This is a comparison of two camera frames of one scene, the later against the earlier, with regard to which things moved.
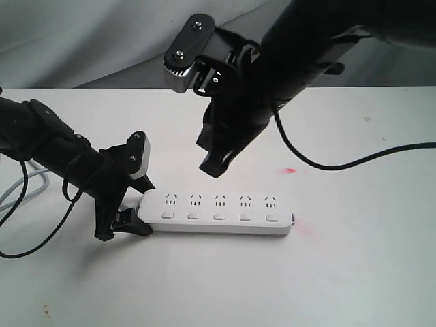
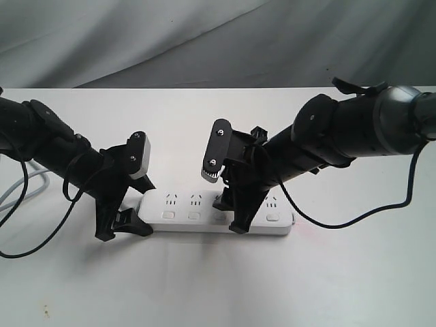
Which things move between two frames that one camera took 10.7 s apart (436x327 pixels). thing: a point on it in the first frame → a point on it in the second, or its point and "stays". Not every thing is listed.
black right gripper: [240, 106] → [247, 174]
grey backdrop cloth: [122, 44] stays
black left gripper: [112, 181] stays
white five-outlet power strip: [216, 212] stays
